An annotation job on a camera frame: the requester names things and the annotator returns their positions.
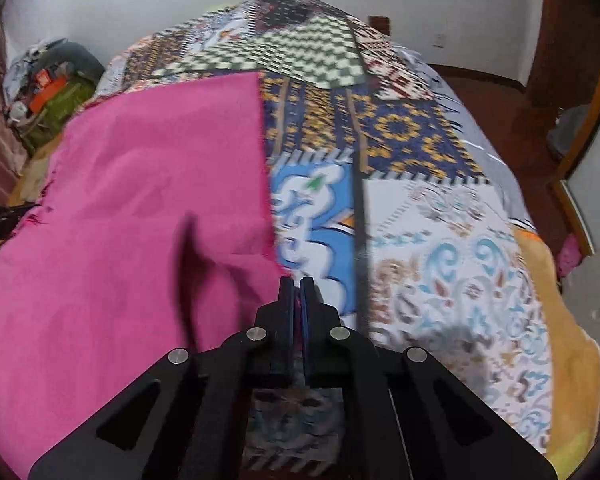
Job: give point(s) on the green bag clutter pile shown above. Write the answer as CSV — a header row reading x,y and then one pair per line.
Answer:
x,y
45,86

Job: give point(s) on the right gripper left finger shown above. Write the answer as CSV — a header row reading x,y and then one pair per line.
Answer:
x,y
186,416

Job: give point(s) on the wooden lap table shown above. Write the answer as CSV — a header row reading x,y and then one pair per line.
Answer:
x,y
29,186

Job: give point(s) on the pink pants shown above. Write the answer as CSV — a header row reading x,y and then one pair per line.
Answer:
x,y
154,229

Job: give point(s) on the patchwork patterned bedspread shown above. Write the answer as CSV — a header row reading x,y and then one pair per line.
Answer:
x,y
383,190

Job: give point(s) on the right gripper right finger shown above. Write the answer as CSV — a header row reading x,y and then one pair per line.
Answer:
x,y
406,416

